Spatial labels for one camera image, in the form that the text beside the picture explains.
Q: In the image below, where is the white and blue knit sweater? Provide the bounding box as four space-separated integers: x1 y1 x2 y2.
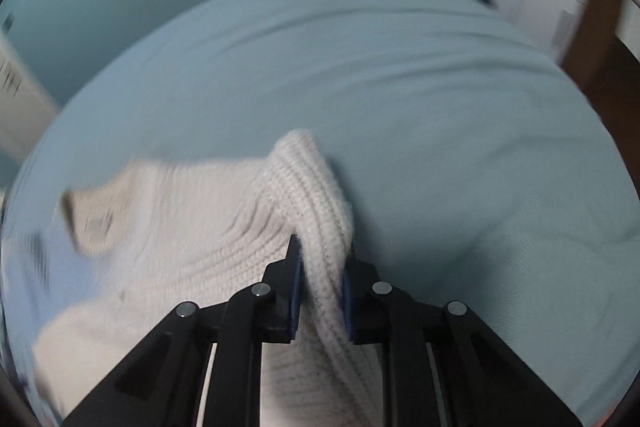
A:
32 130 382 426

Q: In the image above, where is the teal bed sheet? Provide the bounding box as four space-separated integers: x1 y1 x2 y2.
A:
1 0 639 426

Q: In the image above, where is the white door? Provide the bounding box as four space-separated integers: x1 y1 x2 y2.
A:
0 32 60 162

